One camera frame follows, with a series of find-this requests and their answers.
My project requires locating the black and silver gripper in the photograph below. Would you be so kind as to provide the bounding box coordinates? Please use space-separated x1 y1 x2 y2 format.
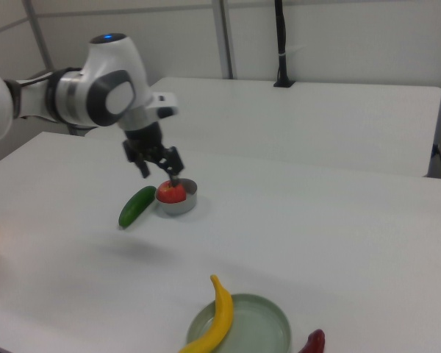
118 109 186 185

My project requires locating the red chili pepper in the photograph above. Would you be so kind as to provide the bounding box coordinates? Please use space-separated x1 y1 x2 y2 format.
297 329 326 353

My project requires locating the pale green plastic plate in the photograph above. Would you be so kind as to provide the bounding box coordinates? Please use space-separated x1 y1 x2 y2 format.
186 293 292 353

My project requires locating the red apple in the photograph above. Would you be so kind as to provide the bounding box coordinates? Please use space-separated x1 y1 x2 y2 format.
157 179 187 204

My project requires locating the green cucumber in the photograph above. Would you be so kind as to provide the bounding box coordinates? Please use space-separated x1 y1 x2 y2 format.
118 185 157 227

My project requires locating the small grey bowl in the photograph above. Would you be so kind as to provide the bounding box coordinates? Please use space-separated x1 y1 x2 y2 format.
154 177 199 216

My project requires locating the white side table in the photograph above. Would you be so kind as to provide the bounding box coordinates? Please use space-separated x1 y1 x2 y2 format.
84 76 441 178

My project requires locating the yellow banana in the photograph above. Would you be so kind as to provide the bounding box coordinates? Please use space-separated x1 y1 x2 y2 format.
178 274 234 353

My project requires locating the grey aluminium partition post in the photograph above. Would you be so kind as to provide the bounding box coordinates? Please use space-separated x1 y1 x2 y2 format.
21 0 55 73
209 0 240 80

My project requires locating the black camera stand pole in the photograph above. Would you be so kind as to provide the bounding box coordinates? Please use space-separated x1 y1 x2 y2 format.
273 0 298 89

